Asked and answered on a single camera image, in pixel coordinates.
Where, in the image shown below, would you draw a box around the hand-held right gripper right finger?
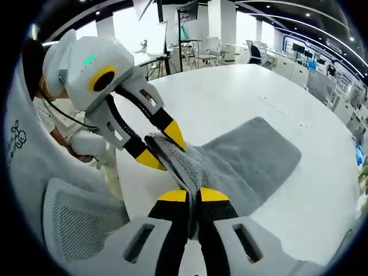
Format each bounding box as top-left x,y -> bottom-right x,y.
198,186 -> 304,276

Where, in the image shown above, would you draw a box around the black stand with screen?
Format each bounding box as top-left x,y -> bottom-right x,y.
175,0 -> 200,74

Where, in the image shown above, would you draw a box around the black office chair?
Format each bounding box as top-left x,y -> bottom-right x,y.
246,40 -> 270,66

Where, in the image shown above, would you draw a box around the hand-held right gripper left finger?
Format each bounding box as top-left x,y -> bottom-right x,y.
67,189 -> 189,276

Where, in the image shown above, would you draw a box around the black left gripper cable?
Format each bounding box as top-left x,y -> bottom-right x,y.
43,86 -> 100,129

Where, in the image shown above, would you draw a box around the person's head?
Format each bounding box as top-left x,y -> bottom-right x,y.
21,39 -> 70,100

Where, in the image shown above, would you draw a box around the grey mesh office chair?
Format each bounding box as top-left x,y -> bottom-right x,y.
43,177 -> 131,273

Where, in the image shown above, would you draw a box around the grey towel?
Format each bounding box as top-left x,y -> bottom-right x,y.
143,116 -> 302,239

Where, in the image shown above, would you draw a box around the grey desk partition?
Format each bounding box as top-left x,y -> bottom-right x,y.
306,68 -> 338,105

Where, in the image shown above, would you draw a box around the white office chair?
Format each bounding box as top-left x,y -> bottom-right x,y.
204,36 -> 229,67

